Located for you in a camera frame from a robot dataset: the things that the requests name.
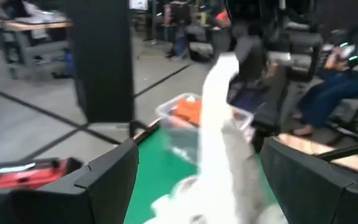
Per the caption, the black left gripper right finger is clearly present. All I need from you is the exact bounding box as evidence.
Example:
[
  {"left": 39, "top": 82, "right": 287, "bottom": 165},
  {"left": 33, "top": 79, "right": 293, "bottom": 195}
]
[{"left": 259, "top": 138, "right": 358, "bottom": 224}]

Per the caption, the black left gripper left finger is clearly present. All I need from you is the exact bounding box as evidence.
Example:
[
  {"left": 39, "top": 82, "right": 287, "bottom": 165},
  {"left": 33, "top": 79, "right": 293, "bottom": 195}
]
[{"left": 0, "top": 138, "right": 140, "bottom": 224}]

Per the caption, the plain white towel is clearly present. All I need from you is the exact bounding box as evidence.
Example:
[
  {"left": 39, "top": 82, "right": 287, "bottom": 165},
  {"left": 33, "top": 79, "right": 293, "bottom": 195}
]
[{"left": 143, "top": 52, "right": 289, "bottom": 224}]

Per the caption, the large orange towel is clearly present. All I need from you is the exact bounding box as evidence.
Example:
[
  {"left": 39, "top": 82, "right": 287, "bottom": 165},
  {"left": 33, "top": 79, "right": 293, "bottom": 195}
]
[{"left": 173, "top": 96, "right": 246, "bottom": 126}]

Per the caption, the black corner clamp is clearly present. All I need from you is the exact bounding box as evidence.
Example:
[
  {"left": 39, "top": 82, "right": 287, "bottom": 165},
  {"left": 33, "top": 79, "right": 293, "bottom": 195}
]
[{"left": 128, "top": 119, "right": 151, "bottom": 140}]

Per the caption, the red power station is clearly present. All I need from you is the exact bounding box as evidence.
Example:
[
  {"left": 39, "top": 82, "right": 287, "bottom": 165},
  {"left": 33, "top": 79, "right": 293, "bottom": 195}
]
[{"left": 0, "top": 157, "right": 84, "bottom": 191}]

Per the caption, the black office chair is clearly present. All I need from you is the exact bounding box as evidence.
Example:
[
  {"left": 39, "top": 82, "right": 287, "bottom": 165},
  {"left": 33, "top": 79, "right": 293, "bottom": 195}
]
[{"left": 323, "top": 93, "right": 358, "bottom": 141}]

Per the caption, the clear plastic bin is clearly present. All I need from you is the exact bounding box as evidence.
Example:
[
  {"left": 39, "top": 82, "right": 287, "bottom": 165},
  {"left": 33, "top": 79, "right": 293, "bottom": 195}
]
[{"left": 155, "top": 92, "right": 255, "bottom": 164}]

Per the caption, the person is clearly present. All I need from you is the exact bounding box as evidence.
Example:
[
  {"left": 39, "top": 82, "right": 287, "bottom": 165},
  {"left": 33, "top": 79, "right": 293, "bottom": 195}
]
[{"left": 291, "top": 2, "right": 358, "bottom": 138}]

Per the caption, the black standing panel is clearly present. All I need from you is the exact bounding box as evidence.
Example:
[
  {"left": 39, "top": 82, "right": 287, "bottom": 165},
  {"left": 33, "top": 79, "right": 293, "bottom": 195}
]
[{"left": 65, "top": 0, "right": 135, "bottom": 124}]

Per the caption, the grey office chair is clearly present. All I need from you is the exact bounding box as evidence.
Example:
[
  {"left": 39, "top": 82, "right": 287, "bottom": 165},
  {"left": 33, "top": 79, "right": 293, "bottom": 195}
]
[{"left": 267, "top": 29, "right": 325, "bottom": 84}]

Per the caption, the wooden work table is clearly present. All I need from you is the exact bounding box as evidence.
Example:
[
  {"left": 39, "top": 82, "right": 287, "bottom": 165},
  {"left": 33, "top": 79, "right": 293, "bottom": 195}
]
[{"left": 0, "top": 17, "right": 75, "bottom": 80}]

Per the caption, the black frame strut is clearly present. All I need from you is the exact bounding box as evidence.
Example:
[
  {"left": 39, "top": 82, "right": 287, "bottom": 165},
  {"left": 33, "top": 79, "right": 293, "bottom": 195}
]
[{"left": 316, "top": 138, "right": 358, "bottom": 163}]

